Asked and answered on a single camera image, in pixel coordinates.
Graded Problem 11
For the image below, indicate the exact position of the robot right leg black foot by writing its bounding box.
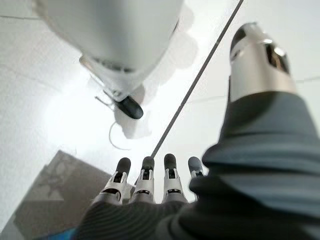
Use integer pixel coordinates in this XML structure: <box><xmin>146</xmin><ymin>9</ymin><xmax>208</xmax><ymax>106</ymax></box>
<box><xmin>31</xmin><ymin>0</ymin><xmax>182</xmax><ymax>120</ymax></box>

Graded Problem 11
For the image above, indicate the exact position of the brown patterned floor mat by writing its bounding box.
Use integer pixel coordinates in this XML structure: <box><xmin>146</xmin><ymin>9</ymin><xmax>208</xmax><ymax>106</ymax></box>
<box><xmin>7</xmin><ymin>149</ymin><xmax>137</xmax><ymax>240</ymax></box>

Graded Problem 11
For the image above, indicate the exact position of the white floor cable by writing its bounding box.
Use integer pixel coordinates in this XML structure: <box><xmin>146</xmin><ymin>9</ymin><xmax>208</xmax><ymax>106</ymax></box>
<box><xmin>108</xmin><ymin>121</ymin><xmax>133</xmax><ymax>151</ymax></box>

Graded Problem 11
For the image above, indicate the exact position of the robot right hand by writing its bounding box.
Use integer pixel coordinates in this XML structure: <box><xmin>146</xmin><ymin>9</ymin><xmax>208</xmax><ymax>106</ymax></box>
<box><xmin>67</xmin><ymin>22</ymin><xmax>320</xmax><ymax>240</ymax></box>

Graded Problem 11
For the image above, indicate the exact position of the thin dark cord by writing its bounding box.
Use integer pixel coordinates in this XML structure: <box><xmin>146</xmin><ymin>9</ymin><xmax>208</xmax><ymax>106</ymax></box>
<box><xmin>151</xmin><ymin>0</ymin><xmax>245</xmax><ymax>158</ymax></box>

